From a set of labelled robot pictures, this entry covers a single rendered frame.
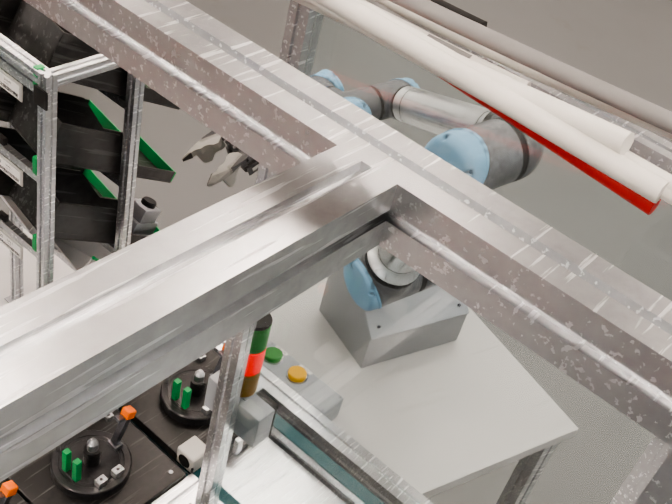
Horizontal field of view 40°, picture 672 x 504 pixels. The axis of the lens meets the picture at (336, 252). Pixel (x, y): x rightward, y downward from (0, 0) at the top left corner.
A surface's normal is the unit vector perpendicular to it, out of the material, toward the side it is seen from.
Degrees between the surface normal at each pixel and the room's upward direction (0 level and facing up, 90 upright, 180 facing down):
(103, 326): 0
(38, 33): 65
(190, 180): 0
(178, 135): 0
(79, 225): 90
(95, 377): 90
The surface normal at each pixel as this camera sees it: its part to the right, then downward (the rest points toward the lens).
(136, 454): 0.21, -0.76
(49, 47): -0.59, -0.07
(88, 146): 0.62, 0.59
